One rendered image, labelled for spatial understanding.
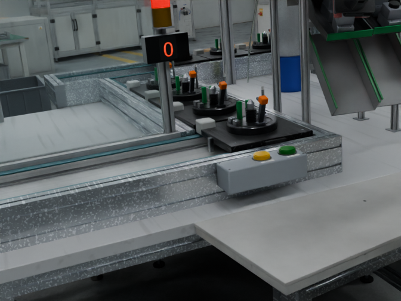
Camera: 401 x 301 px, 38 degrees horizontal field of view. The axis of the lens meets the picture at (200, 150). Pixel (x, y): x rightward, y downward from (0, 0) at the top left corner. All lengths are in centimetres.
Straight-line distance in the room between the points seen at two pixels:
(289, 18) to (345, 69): 79
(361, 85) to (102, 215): 83
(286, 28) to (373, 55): 74
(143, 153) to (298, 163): 44
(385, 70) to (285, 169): 55
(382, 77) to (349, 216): 58
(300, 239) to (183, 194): 31
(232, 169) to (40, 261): 46
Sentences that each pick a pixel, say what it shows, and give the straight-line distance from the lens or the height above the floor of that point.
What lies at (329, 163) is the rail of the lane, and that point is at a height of 89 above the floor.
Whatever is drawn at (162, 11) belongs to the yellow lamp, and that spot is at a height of 130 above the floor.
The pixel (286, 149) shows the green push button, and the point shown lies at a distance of 140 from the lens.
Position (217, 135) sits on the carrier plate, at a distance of 155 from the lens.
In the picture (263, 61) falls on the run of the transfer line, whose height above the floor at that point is 93.
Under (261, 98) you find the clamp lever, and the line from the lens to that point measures 150.
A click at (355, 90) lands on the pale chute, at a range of 169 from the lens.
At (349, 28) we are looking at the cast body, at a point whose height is 122.
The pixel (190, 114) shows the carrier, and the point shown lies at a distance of 179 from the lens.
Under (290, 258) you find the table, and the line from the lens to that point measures 114.
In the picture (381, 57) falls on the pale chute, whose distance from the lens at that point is 182.
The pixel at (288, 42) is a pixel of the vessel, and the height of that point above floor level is 107.
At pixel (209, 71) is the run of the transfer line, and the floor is 92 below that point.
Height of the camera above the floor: 141
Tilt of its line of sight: 18 degrees down
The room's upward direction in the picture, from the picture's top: 5 degrees counter-clockwise
